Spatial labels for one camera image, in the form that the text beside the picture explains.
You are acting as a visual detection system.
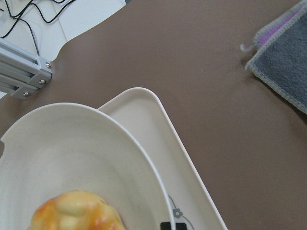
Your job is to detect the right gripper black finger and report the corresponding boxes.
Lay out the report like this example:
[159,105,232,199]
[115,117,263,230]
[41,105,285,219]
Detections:
[160,221,188,230]

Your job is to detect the glazed donut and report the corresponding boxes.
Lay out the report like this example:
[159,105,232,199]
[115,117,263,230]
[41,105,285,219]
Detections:
[28,190,125,230]

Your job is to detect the white plate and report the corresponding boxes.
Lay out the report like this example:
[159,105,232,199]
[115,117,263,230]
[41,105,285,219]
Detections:
[0,103,175,230]

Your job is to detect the cream rabbit tray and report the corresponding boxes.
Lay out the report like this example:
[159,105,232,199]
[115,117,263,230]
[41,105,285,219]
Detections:
[98,87,227,230]

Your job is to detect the grey folded cloth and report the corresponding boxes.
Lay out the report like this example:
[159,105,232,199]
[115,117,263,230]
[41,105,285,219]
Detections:
[240,0,307,113]

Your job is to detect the aluminium frame post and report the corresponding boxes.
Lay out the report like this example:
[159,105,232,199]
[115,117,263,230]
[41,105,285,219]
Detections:
[0,38,52,99]

